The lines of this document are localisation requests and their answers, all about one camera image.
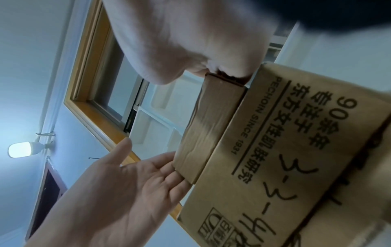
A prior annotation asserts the person's left hand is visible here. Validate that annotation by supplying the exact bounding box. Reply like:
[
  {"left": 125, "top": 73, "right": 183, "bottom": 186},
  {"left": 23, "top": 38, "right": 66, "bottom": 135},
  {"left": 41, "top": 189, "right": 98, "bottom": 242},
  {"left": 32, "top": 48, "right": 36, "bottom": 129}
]
[{"left": 40, "top": 138, "right": 197, "bottom": 247}]

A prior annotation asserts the person's right hand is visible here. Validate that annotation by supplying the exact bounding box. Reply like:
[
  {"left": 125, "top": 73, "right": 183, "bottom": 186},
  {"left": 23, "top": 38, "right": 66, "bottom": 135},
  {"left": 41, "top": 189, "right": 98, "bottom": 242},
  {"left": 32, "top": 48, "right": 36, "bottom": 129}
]
[{"left": 102, "top": 0, "right": 283, "bottom": 85}]

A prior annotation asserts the brown printed cardboard box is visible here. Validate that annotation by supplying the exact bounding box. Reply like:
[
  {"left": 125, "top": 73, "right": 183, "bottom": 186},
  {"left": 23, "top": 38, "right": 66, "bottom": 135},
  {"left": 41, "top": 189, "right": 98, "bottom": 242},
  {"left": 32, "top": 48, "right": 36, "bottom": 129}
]
[{"left": 172, "top": 62, "right": 391, "bottom": 247}]

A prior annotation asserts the person's left forearm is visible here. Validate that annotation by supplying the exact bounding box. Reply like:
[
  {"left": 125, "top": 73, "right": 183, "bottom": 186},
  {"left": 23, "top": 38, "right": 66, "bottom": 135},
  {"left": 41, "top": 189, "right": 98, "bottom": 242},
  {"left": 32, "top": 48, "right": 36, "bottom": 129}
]
[{"left": 22, "top": 218, "right": 69, "bottom": 247}]

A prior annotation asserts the dark wood-framed panel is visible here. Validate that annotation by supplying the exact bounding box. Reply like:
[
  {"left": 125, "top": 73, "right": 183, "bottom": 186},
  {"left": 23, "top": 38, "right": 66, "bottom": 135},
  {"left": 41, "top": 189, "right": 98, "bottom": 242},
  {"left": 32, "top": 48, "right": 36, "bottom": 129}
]
[{"left": 24, "top": 161, "right": 68, "bottom": 242}]

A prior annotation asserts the white lattice frame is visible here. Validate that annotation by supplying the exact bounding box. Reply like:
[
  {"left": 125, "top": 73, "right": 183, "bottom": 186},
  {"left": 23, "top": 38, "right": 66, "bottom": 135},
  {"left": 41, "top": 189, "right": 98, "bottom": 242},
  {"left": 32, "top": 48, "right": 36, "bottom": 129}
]
[{"left": 128, "top": 72, "right": 210, "bottom": 157}]

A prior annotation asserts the wooden window frame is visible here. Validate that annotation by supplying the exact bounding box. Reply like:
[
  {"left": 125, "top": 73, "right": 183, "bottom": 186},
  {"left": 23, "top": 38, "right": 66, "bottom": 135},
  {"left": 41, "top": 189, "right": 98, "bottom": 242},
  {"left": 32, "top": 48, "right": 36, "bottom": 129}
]
[{"left": 63, "top": 0, "right": 184, "bottom": 223}]

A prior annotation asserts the white wall lamp bulb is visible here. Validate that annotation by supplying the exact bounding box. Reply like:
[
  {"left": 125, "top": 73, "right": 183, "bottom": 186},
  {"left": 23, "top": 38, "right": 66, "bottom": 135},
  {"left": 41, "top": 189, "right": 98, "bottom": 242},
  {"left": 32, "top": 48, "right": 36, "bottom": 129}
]
[{"left": 7, "top": 132, "right": 56, "bottom": 159}]

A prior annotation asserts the white wall conduit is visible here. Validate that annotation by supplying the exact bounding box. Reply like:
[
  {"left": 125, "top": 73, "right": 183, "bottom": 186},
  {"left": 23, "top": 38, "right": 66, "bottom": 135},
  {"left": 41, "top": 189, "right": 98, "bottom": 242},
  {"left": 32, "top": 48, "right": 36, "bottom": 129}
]
[{"left": 36, "top": 0, "right": 103, "bottom": 143}]

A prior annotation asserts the black wrist strap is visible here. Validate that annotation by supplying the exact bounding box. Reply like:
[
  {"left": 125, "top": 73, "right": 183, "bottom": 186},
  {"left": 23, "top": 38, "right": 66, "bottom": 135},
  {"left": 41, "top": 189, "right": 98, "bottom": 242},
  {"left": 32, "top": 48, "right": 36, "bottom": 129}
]
[{"left": 273, "top": 0, "right": 391, "bottom": 39}]

